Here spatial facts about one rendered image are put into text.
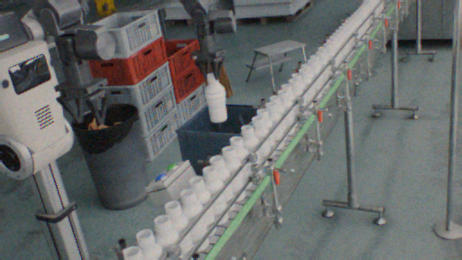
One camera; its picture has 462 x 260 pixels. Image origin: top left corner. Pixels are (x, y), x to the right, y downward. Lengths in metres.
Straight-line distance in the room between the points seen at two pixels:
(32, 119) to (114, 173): 1.84
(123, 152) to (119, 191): 0.30
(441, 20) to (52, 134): 5.01
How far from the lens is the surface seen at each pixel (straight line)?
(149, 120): 4.07
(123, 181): 3.44
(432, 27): 6.09
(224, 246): 1.37
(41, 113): 1.65
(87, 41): 1.07
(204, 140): 2.13
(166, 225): 1.17
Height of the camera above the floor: 1.80
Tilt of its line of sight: 24 degrees down
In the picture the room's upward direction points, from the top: 9 degrees counter-clockwise
